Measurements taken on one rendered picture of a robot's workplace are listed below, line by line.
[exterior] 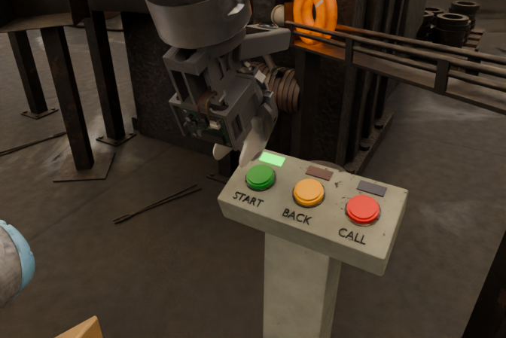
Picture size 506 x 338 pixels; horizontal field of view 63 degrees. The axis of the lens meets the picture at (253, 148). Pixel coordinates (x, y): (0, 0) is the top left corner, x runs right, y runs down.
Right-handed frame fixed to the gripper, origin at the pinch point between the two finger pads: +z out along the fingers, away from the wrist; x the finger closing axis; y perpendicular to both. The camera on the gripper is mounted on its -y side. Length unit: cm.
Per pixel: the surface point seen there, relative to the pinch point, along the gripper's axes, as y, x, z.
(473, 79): -27.3, 23.1, 4.8
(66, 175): -16, -109, 76
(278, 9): -63, -29, 20
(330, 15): -53, -10, 14
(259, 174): 0.1, 0.0, 5.6
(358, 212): 1.1, 14.7, 5.6
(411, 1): -156, -11, 69
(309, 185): -0.7, 7.4, 5.6
